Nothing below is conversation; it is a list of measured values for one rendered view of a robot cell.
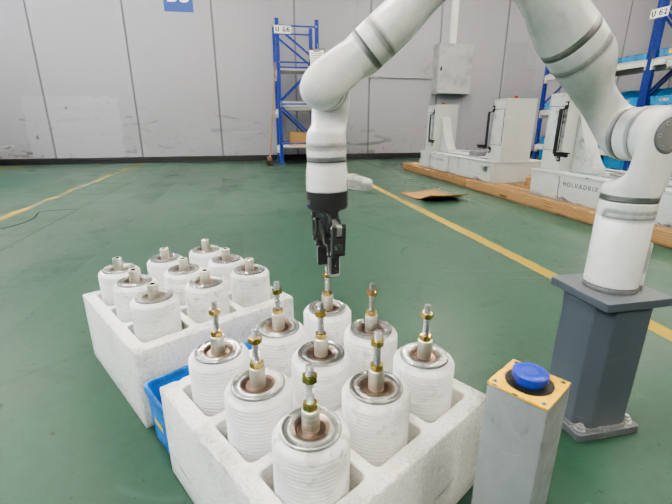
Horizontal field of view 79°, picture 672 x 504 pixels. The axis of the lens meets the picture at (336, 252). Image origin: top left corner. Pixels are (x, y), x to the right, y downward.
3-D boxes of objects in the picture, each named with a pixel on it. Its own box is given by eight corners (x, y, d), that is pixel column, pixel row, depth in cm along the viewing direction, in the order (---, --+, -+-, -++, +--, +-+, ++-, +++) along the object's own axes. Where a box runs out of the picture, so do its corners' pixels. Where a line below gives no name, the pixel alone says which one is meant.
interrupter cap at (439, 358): (435, 342, 69) (435, 339, 69) (457, 368, 62) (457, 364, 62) (393, 347, 67) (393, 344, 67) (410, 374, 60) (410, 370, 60)
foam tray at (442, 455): (330, 382, 99) (330, 315, 94) (477, 480, 72) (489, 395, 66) (171, 470, 74) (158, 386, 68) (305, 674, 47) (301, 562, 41)
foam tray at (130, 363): (223, 311, 136) (219, 260, 131) (295, 357, 109) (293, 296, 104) (94, 354, 111) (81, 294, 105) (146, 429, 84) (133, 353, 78)
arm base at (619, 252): (609, 276, 84) (627, 194, 79) (650, 293, 76) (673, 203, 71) (570, 279, 83) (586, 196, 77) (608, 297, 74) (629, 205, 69)
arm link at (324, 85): (286, 83, 64) (354, 16, 59) (303, 87, 72) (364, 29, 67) (314, 119, 65) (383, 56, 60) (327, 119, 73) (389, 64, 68)
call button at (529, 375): (519, 371, 51) (521, 356, 50) (552, 385, 48) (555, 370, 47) (504, 384, 48) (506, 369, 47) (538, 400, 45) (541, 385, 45)
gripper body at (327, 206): (300, 184, 76) (302, 232, 79) (313, 191, 68) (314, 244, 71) (338, 181, 78) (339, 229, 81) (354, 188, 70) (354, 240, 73)
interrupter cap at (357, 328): (382, 318, 77) (382, 315, 77) (398, 338, 70) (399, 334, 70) (344, 323, 75) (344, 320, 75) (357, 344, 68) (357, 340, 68)
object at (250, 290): (259, 322, 114) (255, 261, 108) (279, 334, 107) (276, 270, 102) (228, 333, 108) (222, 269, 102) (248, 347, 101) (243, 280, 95)
